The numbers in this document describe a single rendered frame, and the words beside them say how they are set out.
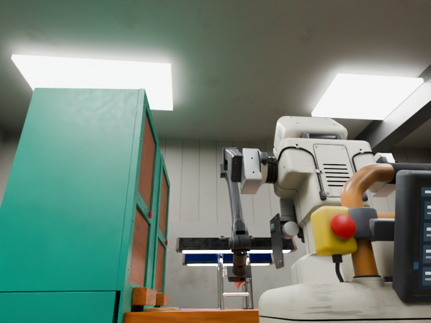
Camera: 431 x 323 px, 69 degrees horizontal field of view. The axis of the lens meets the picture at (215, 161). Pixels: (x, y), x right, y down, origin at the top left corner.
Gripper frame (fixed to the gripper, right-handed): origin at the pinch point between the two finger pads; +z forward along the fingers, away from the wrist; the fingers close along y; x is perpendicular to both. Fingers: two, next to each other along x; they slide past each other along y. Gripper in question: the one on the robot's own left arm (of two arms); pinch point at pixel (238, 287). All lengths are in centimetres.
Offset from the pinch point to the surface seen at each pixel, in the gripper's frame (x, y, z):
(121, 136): -39, 53, -55
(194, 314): 16.0, 18.5, -2.8
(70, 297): 13, 65, -10
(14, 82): -187, 181, -52
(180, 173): -218, 39, 54
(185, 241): -29.4, 24.0, -1.3
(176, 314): 15.8, 25.4, -2.9
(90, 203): -15, 63, -34
